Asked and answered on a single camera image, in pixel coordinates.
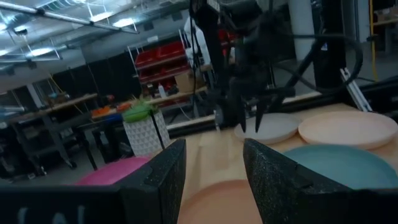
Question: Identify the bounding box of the cardboard box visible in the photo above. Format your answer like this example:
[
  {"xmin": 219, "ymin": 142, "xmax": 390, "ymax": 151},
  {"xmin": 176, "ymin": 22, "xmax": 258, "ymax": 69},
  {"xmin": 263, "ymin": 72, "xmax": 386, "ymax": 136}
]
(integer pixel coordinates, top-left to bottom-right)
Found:
[{"xmin": 174, "ymin": 70, "xmax": 206, "ymax": 94}]

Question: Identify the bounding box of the peach plate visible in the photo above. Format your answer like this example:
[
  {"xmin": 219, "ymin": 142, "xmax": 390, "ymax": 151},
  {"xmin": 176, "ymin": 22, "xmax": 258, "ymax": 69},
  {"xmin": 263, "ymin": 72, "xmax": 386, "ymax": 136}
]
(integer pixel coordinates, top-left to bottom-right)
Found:
[{"xmin": 297, "ymin": 110, "xmax": 398, "ymax": 151}]

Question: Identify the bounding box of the green succulent plant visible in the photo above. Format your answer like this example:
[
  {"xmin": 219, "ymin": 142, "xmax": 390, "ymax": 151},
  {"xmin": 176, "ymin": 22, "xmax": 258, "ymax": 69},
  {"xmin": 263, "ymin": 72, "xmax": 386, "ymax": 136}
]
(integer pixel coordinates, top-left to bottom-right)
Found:
[{"xmin": 121, "ymin": 95, "xmax": 161, "ymax": 124}]

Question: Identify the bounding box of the white plate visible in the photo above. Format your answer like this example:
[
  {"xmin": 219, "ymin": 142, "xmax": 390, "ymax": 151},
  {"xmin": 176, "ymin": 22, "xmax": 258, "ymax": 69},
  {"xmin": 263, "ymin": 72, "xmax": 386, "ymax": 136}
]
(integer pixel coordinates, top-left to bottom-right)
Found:
[{"xmin": 233, "ymin": 112, "xmax": 302, "ymax": 146}]

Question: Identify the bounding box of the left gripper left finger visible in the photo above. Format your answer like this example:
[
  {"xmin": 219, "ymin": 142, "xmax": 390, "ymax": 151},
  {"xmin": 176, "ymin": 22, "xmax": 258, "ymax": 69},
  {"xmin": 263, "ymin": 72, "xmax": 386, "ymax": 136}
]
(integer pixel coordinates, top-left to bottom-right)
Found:
[{"xmin": 0, "ymin": 138, "xmax": 188, "ymax": 224}]

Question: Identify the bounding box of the white geometric plant pot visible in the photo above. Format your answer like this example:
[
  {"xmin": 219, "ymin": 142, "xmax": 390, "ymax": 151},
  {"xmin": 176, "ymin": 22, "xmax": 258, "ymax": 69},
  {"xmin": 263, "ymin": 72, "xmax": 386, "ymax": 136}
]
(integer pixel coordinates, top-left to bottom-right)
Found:
[{"xmin": 123, "ymin": 110, "xmax": 172, "ymax": 157}]

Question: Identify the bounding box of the white bottle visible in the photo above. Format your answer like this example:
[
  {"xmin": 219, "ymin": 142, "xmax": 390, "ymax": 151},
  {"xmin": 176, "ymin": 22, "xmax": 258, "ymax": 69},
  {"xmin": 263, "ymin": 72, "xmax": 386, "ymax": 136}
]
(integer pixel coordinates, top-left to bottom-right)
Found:
[{"xmin": 157, "ymin": 83, "xmax": 168, "ymax": 100}]

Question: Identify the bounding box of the blue plate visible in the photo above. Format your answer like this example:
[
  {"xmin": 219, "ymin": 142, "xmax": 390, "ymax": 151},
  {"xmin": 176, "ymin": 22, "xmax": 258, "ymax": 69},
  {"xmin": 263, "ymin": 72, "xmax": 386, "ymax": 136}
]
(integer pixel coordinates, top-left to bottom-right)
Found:
[{"xmin": 282, "ymin": 143, "xmax": 398, "ymax": 190}]

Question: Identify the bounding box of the white rack with red bins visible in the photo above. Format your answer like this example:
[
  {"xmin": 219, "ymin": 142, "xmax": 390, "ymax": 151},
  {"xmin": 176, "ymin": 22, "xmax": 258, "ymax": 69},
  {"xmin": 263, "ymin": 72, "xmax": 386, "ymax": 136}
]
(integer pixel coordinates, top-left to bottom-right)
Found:
[{"xmin": 126, "ymin": 29, "xmax": 215, "ymax": 108}]

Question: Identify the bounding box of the wooden-topped workbench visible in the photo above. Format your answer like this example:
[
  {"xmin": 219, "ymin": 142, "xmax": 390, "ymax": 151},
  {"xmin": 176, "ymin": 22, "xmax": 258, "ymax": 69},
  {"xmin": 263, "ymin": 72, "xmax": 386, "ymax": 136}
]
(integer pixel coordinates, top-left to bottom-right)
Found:
[{"xmin": 0, "ymin": 92, "xmax": 100, "ymax": 180}]

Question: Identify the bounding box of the pink plate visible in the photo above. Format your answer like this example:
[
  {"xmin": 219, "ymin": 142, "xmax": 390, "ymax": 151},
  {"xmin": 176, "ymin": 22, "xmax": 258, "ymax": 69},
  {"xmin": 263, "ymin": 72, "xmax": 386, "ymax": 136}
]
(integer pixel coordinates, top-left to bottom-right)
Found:
[{"xmin": 73, "ymin": 155, "xmax": 154, "ymax": 187}]

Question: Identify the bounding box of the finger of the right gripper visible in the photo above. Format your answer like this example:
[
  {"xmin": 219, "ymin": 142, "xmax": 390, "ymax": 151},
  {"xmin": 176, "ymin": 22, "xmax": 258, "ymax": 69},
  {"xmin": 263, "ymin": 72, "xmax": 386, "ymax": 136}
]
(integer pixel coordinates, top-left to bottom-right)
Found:
[
  {"xmin": 254, "ymin": 98, "xmax": 269, "ymax": 134},
  {"xmin": 235, "ymin": 101, "xmax": 249, "ymax": 134}
]

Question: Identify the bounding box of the orange plate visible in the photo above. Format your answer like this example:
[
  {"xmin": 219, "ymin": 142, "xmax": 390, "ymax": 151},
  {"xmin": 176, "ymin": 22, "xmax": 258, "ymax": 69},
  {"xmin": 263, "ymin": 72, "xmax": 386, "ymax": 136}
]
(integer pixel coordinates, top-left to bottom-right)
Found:
[{"xmin": 176, "ymin": 179, "xmax": 264, "ymax": 224}]

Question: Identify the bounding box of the silver aluminium strut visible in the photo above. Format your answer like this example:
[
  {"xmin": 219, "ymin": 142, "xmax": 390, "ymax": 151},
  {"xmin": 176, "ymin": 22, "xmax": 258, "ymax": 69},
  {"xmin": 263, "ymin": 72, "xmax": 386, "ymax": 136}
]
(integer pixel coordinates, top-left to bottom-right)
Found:
[{"xmin": 339, "ymin": 67, "xmax": 373, "ymax": 113}]

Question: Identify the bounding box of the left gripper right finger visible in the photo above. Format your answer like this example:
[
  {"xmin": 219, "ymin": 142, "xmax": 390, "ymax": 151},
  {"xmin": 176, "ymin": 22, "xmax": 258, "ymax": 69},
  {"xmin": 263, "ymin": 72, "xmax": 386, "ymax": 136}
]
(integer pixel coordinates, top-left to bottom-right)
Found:
[{"xmin": 242, "ymin": 138, "xmax": 398, "ymax": 224}]

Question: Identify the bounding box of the yellow pole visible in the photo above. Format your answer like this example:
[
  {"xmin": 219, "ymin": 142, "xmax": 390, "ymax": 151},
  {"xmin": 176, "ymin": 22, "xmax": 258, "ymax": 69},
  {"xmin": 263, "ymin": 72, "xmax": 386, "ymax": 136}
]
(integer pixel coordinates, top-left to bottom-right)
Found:
[{"xmin": 368, "ymin": 0, "xmax": 379, "ymax": 82}]

